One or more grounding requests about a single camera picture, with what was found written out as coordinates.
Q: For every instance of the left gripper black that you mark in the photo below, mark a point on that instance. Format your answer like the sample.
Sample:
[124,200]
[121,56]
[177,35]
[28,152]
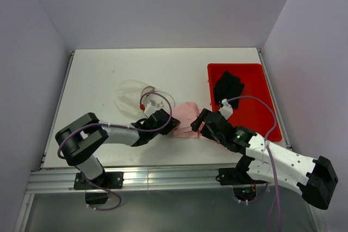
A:
[173,123]

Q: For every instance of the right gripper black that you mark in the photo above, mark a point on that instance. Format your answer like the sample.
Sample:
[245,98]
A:
[198,121]

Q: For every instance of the pink bra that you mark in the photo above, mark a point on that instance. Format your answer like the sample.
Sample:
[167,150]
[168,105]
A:
[186,113]

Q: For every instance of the white mesh laundry bag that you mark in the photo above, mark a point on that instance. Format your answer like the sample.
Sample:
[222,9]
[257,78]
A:
[129,94]

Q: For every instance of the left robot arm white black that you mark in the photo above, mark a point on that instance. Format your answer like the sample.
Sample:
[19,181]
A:
[79,140]

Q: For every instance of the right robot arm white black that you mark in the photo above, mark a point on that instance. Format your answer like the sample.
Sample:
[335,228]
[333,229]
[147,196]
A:
[262,161]

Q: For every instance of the black garment in bin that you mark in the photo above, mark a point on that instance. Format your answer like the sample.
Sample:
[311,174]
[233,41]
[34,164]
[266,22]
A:
[224,86]

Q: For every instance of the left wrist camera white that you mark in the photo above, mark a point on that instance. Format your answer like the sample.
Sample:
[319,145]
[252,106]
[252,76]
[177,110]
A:
[149,108]

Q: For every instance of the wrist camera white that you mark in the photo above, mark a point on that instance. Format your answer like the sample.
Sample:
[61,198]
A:
[149,108]
[226,109]

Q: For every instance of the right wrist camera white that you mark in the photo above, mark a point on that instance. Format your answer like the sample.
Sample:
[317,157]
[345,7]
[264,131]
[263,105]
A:
[226,109]

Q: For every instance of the aluminium mounting rail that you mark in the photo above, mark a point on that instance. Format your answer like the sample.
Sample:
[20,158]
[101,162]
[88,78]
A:
[61,180]

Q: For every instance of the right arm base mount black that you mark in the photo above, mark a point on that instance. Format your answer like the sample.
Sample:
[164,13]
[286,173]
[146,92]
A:
[230,176]

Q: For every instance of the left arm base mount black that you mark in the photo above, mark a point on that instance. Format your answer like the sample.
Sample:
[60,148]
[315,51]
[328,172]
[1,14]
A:
[108,180]

